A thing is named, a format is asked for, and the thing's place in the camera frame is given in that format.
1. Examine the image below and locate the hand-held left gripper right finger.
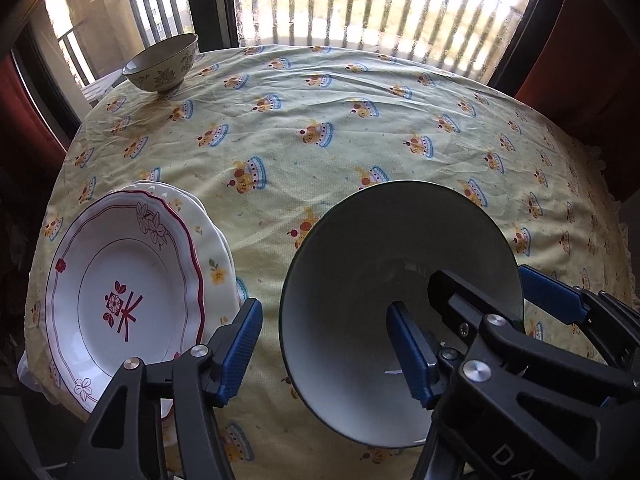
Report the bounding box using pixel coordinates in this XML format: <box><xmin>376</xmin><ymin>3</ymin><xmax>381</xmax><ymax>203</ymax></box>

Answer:
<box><xmin>386</xmin><ymin>302</ymin><xmax>463</xmax><ymax>480</ymax></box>

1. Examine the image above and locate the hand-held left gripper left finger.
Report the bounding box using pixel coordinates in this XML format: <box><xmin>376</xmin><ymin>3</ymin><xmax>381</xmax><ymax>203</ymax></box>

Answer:
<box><xmin>75</xmin><ymin>297</ymin><xmax>264</xmax><ymax>480</ymax></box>

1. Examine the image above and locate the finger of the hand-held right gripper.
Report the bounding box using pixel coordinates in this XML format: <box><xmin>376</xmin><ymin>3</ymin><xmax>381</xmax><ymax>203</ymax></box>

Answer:
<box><xmin>518</xmin><ymin>266</ymin><xmax>640</xmax><ymax>361</ymax></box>
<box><xmin>428</xmin><ymin>269</ymin><xmax>506</xmax><ymax>341</ymax></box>

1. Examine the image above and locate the large dark-rimmed leaf print bowl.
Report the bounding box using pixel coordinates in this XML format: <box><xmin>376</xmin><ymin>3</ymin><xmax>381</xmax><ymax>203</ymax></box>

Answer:
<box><xmin>279</xmin><ymin>181</ymin><xmax>526</xmax><ymax>449</ymax></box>

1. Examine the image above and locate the beaded yellow flower plate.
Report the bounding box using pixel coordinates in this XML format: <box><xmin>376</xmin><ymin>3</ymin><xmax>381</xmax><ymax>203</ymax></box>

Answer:
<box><xmin>115</xmin><ymin>185</ymin><xmax>221</xmax><ymax>341</ymax></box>

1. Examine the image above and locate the red pattern white plate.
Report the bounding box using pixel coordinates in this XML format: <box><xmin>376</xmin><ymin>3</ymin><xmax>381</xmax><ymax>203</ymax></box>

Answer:
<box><xmin>45</xmin><ymin>191</ymin><xmax>207</xmax><ymax>409</ymax></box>

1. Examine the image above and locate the yellow cake print tablecloth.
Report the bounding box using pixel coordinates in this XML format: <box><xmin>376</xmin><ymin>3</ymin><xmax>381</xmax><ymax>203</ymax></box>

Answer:
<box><xmin>22</xmin><ymin>42</ymin><xmax>640</xmax><ymax>480</ymax></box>

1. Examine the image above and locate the red curtain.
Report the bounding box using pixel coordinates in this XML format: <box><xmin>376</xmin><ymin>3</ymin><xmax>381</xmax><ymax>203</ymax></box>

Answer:
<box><xmin>0</xmin><ymin>55</ymin><xmax>66</xmax><ymax>161</ymax></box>
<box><xmin>515</xmin><ymin>10</ymin><xmax>640</xmax><ymax>201</ymax></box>

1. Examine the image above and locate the white plastic bag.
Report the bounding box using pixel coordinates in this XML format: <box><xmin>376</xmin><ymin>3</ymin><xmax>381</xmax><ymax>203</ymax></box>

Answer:
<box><xmin>17</xmin><ymin>355</ymin><xmax>46</xmax><ymax>392</ymax></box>

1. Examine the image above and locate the small beige flower pattern bowl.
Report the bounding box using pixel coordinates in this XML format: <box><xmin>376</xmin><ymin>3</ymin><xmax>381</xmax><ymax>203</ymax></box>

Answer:
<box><xmin>121</xmin><ymin>33</ymin><xmax>199</xmax><ymax>95</ymax></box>

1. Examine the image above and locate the balcony railing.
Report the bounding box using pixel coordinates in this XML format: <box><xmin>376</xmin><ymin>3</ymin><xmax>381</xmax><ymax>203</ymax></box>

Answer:
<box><xmin>57</xmin><ymin>0</ymin><xmax>511</xmax><ymax>86</ymax></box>

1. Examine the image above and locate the dark window frame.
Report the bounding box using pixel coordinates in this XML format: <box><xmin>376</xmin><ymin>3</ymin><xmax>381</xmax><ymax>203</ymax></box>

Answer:
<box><xmin>10</xmin><ymin>0</ymin><xmax>586</xmax><ymax>146</ymax></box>

